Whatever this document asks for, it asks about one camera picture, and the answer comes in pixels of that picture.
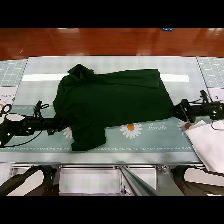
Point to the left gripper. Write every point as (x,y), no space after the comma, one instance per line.
(55,124)

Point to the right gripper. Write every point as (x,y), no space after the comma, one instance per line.
(182,108)

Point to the dark green T-shirt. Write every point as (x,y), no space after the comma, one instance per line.
(113,100)

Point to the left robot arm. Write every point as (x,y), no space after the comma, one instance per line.
(20,124)

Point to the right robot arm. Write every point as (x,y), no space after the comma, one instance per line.
(210,108)

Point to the white garment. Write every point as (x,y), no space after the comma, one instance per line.
(208,140)

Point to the silver frame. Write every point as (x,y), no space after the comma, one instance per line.
(133,180)

